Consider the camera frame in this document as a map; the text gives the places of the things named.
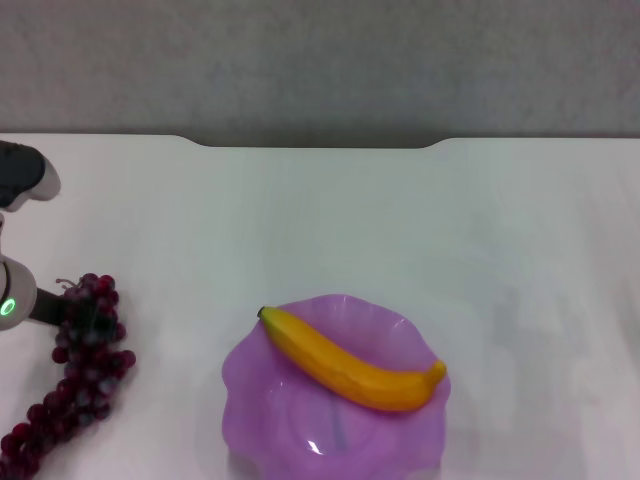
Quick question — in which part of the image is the purple translucent wavy plate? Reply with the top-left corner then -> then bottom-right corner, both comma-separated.
221,293 -> 451,480

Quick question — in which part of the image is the dark red grape bunch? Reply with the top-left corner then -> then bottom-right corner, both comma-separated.
0,272 -> 137,474

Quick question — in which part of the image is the yellow banana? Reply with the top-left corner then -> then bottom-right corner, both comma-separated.
257,305 -> 448,413

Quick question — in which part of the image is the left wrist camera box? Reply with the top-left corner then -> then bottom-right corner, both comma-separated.
0,141 -> 62,214

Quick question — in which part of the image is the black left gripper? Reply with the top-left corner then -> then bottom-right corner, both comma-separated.
29,288 -> 115,335

